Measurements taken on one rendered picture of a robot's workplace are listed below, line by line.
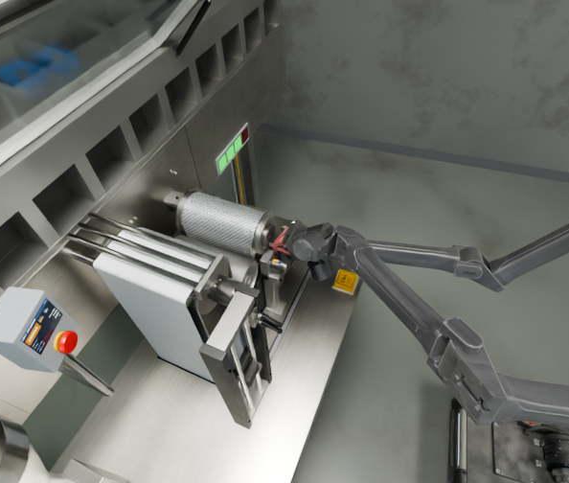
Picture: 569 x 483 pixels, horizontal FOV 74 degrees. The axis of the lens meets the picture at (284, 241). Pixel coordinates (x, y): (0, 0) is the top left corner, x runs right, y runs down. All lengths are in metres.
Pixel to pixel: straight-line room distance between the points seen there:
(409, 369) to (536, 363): 0.71
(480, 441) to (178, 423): 1.34
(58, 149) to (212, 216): 0.42
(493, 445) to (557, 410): 1.32
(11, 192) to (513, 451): 2.01
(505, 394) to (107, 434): 1.06
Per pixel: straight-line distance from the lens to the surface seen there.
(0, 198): 0.87
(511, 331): 2.65
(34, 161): 0.89
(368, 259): 0.89
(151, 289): 0.84
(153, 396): 1.32
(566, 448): 2.03
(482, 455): 2.05
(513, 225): 3.19
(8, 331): 0.54
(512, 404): 0.71
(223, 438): 1.24
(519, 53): 3.10
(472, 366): 0.71
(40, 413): 1.21
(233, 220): 1.07
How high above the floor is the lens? 2.10
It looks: 52 degrees down
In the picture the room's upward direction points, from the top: 2 degrees counter-clockwise
